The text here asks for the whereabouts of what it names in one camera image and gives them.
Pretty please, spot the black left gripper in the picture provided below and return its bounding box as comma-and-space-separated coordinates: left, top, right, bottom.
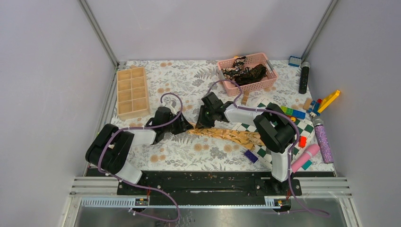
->
163, 111, 193, 135

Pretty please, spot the yellow patterned tie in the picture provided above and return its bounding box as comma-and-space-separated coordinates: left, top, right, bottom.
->
187, 128, 264, 150

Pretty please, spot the wooden compartment tray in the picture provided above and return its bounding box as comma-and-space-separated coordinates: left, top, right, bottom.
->
116, 67, 150, 120

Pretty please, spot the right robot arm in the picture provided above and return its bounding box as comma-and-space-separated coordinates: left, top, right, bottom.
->
195, 92, 299, 195

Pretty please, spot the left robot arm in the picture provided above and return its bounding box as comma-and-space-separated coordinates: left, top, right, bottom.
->
85, 106, 194, 194

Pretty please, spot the floral table cloth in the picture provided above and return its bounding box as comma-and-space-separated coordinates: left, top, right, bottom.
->
120, 60, 311, 172

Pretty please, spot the curved wooden block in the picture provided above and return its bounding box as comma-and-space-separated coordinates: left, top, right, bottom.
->
241, 91, 250, 105

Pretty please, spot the purple lego brick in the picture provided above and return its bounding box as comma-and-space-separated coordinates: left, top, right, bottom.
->
244, 150, 258, 164

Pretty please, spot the black floral tie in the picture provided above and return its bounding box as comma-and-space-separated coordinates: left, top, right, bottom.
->
222, 56, 267, 86

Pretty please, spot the pink plastic basket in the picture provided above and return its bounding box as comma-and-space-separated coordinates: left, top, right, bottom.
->
217, 52, 278, 96

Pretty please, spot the red lego brick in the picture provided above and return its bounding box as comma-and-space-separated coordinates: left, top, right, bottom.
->
298, 136, 307, 148

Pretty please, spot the pink marker pen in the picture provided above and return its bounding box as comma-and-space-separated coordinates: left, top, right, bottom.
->
291, 144, 320, 173

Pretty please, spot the green white chessboard mat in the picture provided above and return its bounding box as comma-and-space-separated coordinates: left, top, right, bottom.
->
233, 119, 314, 168

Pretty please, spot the blue white lego brick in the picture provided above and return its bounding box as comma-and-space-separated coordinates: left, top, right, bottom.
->
288, 56, 302, 67

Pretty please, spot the colourful lego brick pile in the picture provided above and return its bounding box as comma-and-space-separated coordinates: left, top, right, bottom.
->
280, 98, 322, 122

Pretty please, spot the teal small block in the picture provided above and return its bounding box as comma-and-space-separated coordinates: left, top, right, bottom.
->
302, 160, 313, 171

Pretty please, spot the purple glitter tube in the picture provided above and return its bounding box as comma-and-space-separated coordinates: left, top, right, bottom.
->
312, 116, 334, 164

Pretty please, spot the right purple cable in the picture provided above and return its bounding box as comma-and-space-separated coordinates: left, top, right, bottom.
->
207, 79, 331, 218

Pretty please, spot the purple cable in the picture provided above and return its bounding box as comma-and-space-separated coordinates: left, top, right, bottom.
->
97, 92, 184, 223
207, 79, 331, 218

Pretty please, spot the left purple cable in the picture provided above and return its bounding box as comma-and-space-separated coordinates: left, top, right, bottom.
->
97, 92, 184, 223

